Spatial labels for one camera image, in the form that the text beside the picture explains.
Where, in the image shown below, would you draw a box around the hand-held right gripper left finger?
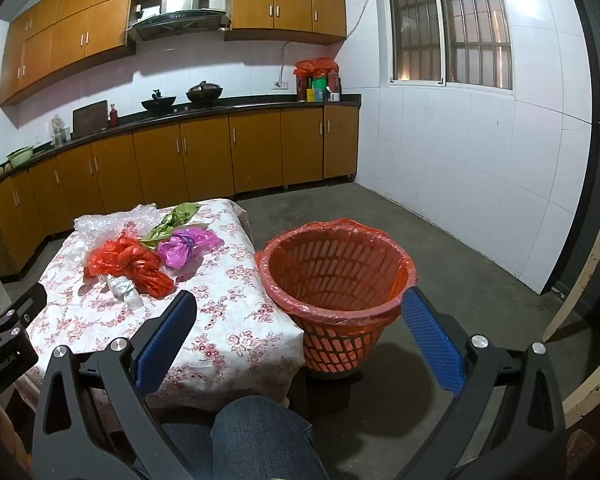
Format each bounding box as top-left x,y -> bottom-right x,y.
32,289 -> 216,480

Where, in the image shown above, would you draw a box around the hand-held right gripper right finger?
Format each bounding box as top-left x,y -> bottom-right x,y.
400,286 -> 568,480

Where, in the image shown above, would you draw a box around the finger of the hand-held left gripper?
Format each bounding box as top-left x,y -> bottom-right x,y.
0,282 -> 48,342

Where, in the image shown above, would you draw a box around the white plastic bag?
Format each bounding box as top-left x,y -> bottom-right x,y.
105,275 -> 143,309

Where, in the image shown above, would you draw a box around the red plastic bag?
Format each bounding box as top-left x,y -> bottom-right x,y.
84,232 -> 177,300
294,58 -> 340,81

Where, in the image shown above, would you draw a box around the red plastic mesh basket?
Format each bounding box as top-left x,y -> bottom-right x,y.
256,225 -> 415,375

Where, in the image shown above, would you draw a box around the floral tablecloth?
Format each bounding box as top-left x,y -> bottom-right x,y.
17,197 -> 306,411

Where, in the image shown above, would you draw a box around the purple plastic bag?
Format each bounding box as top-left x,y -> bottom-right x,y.
157,227 -> 223,270

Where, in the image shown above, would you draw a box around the clear bubble wrap sheet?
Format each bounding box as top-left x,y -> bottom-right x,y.
74,203 -> 181,271

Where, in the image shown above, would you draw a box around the green plastic bag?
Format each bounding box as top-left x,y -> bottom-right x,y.
140,202 -> 202,248

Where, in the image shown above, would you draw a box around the person's leg in jeans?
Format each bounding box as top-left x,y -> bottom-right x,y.
162,395 -> 328,480

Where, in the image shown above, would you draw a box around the green basin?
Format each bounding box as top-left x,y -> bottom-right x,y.
6,146 -> 35,168

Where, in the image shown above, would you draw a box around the glass jar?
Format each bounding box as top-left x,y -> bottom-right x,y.
50,115 -> 71,147

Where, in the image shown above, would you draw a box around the wooden lower kitchen cabinets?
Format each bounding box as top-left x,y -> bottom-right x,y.
0,105 -> 361,278

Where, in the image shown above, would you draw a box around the wooden kitchen cabinets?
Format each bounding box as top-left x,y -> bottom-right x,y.
0,105 -> 361,278
0,0 -> 348,107

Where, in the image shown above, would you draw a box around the dark wooden cutting board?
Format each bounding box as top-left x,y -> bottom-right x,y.
72,100 -> 110,138

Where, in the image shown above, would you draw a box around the black wok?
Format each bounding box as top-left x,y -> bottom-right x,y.
141,90 -> 177,111

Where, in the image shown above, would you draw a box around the dark pot with lid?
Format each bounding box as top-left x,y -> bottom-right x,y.
186,81 -> 224,106

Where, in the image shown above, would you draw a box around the black kitchen countertop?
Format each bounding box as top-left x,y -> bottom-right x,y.
0,95 -> 362,188

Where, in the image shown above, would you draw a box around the wooden upper kitchen cabinets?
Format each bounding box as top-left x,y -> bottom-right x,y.
0,0 -> 348,107

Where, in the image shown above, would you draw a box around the red plastic bag over containers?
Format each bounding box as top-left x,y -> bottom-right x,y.
294,58 -> 340,81

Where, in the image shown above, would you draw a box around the barred window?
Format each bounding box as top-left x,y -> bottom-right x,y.
382,0 -> 515,91

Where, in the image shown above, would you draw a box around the steel range hood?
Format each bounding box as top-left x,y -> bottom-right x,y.
126,0 -> 231,43

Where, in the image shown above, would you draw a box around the pale wooden frame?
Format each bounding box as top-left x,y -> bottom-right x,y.
542,162 -> 600,431

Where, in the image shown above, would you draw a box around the grey power cable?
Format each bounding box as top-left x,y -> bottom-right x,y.
279,40 -> 293,83

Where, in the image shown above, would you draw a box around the white wall cable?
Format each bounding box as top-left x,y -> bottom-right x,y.
347,0 -> 386,38

